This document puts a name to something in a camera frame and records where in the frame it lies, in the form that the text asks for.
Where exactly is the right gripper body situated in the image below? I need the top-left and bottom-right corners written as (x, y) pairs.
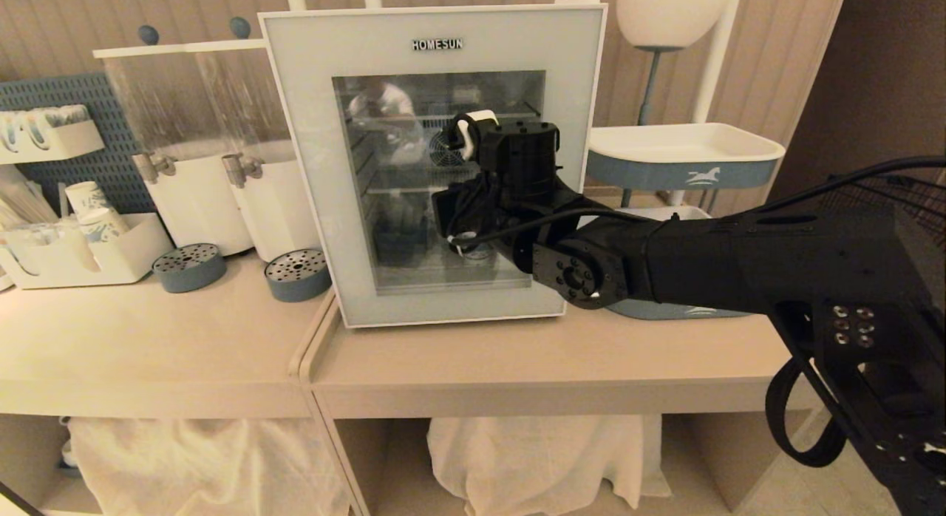
top-left (432, 173), bottom-right (512, 241)

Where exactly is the white glass-door mini fridge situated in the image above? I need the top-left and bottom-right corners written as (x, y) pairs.
top-left (258, 4), bottom-right (609, 329)

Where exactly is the printed paper cup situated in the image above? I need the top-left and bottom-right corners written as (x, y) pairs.
top-left (65, 180), bottom-right (112, 221)
top-left (77, 207), bottom-right (131, 245)

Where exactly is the white pegboard cup shelf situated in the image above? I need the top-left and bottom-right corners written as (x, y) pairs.
top-left (0, 104), bottom-right (106, 166)

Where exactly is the round blue drip tray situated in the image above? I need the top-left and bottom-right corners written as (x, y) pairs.
top-left (152, 243), bottom-right (227, 293)
top-left (264, 248), bottom-right (333, 303)

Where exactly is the beige shelf table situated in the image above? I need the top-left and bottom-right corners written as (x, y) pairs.
top-left (299, 298), bottom-right (825, 516)
top-left (0, 251), bottom-right (363, 516)

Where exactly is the clear drink dispenser white base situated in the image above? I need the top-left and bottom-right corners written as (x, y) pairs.
top-left (194, 44), bottom-right (324, 263)
top-left (95, 49), bottom-right (256, 257)

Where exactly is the white cloth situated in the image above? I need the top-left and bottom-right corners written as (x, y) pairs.
top-left (426, 414), bottom-right (673, 516)
top-left (65, 415), bottom-right (351, 516)

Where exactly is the white dispenser lid blue knob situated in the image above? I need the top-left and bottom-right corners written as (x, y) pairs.
top-left (93, 24), bottom-right (199, 60)
top-left (192, 16), bottom-right (268, 55)

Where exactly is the white globe lamp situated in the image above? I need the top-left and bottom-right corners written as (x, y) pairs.
top-left (616, 0), bottom-right (733, 126)

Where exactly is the white counter organiser tray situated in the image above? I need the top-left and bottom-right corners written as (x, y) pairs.
top-left (0, 211), bottom-right (176, 291)

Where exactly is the blue pegboard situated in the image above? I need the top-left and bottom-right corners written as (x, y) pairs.
top-left (0, 72), bottom-right (157, 215)

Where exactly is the white cart post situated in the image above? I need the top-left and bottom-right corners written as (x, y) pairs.
top-left (669, 0), bottom-right (745, 208)

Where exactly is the black cable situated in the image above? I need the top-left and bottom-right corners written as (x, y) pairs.
top-left (765, 356), bottom-right (848, 469)
top-left (448, 156), bottom-right (946, 252)

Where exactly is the black wire basket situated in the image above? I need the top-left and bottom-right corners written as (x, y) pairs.
top-left (813, 172), bottom-right (946, 252)

